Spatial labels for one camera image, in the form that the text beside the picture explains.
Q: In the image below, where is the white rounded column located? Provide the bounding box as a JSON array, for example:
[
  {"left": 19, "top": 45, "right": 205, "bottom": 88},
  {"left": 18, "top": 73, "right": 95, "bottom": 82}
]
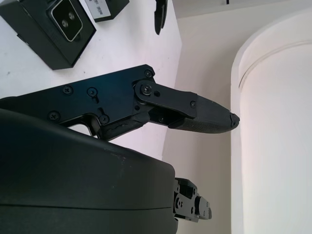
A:
[{"left": 230, "top": 7, "right": 312, "bottom": 234}]

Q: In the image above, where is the black RealSense box lid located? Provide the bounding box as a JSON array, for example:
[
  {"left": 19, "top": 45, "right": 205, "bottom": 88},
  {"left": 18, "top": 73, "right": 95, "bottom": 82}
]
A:
[{"left": 85, "top": 0, "right": 130, "bottom": 23}]

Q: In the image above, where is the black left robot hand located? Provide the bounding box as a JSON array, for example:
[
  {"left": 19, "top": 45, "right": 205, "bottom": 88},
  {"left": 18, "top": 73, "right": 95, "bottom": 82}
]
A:
[{"left": 153, "top": 0, "right": 169, "bottom": 35}]

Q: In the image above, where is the silver depth camera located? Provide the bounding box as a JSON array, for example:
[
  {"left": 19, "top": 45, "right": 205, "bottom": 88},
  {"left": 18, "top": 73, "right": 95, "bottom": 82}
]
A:
[{"left": 50, "top": 0, "right": 83, "bottom": 42}]

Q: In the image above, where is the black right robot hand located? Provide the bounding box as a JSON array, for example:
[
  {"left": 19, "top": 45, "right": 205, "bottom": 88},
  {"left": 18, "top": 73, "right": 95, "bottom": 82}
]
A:
[{"left": 0, "top": 63, "right": 241, "bottom": 234}]

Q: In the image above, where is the black box base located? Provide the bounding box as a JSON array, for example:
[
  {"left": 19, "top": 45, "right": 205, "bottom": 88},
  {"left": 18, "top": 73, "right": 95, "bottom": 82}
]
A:
[{"left": 0, "top": 0, "right": 98, "bottom": 71}]

